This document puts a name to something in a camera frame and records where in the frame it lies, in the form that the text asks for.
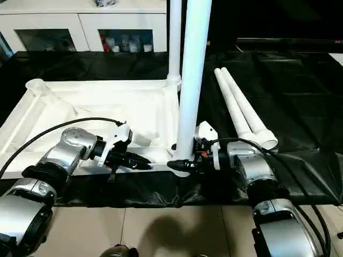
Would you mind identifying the white plastic table top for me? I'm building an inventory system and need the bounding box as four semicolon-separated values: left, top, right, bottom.
0;79;194;179

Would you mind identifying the black mat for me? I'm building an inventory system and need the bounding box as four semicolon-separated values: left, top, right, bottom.
0;49;343;209

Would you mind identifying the white cabinet with glass doors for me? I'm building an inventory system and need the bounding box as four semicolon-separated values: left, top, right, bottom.
0;0;169;52

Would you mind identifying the blue box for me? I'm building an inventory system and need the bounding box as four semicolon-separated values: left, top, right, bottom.
0;30;14;57

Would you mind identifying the white flat board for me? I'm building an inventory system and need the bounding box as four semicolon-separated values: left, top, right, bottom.
328;52;343;67

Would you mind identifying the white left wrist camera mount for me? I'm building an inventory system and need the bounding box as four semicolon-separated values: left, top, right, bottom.
97;121;134;167

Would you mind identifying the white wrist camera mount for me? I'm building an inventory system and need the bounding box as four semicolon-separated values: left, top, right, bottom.
193;120;222;171
97;121;134;167

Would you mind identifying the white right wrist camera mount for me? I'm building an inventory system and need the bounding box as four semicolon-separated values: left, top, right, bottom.
193;120;222;171

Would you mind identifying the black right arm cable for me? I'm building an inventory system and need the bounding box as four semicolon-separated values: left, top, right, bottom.
203;137;332;257

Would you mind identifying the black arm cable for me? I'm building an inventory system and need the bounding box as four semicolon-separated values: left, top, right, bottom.
203;137;332;257
0;117;127;180

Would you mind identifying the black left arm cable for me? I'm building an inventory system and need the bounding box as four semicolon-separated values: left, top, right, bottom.
0;117;127;180

